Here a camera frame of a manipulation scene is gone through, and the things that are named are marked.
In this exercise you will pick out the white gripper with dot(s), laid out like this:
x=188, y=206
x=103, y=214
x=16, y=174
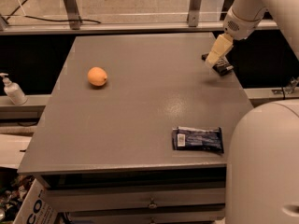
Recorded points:
x=239, y=27

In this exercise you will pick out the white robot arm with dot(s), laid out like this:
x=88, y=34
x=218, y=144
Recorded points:
x=262, y=180

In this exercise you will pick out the blue blueberry rxbar wrapper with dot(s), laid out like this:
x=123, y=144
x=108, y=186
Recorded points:
x=186, y=138

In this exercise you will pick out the orange fruit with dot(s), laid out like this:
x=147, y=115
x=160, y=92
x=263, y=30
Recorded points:
x=97, y=76

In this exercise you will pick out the top grey drawer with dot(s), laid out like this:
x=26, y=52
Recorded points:
x=75, y=200

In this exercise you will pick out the grey drawer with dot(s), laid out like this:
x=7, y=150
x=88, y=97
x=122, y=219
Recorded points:
x=160, y=215
x=75, y=200

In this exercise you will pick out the lower grey drawer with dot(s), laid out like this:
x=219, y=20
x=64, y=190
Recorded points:
x=160, y=215

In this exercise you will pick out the white pump dispenser bottle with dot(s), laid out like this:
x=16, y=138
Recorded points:
x=13, y=90

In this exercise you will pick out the white cardboard box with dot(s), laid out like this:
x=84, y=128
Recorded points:
x=34, y=210

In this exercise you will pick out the metal rail frame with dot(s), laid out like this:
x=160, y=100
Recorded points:
x=96, y=28

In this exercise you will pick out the right metal bracket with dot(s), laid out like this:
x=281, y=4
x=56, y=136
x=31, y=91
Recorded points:
x=193, y=13

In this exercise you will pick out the metal bracket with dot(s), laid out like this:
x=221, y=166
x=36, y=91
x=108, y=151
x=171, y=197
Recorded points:
x=193, y=13
x=72, y=13

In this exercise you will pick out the left metal bracket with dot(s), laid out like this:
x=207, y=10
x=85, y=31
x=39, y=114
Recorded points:
x=72, y=13

